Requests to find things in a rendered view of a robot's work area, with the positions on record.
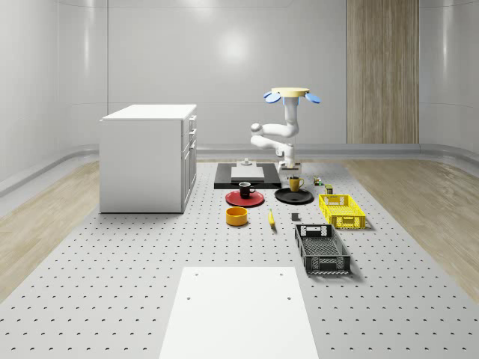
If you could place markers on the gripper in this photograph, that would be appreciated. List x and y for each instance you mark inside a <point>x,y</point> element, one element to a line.
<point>289,167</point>

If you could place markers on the yellow mug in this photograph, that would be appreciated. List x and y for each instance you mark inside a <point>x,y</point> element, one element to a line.
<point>295,185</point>

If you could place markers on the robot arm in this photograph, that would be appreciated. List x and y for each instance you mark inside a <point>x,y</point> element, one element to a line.
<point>277,129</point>

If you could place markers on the black plate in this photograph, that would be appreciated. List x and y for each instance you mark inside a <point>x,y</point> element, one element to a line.
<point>293,197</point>

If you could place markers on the puzzle cube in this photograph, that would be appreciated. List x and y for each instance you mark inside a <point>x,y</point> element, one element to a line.
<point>318,181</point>

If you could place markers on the flat-sided can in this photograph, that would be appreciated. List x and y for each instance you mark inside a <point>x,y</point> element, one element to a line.
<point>329,188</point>

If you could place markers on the grey cube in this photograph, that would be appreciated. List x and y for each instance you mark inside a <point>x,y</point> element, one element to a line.
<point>295,216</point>

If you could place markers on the black mug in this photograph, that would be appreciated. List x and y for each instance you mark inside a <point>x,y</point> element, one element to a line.
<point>244,190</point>

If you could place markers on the banana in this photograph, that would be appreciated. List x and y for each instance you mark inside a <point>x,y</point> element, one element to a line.
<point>271,218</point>

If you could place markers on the red plate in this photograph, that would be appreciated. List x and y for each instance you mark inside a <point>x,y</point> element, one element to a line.
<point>234,200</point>

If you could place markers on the black stove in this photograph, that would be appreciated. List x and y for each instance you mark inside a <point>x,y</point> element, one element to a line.
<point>224,175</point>

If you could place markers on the yellow bowl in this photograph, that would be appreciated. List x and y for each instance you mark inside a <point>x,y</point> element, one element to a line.
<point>236,217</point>

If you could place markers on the yellow basket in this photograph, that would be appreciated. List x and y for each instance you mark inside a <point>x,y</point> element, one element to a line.
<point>342,220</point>

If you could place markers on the drone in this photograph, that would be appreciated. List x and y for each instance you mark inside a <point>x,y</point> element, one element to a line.
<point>290,91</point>

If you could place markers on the dark grey basket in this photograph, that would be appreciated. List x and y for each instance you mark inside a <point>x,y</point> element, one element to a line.
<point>322,247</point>

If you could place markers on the white cabinet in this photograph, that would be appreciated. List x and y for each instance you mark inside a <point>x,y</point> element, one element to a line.
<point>142,164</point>

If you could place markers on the white board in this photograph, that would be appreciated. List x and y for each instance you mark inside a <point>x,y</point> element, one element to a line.
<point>239,314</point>

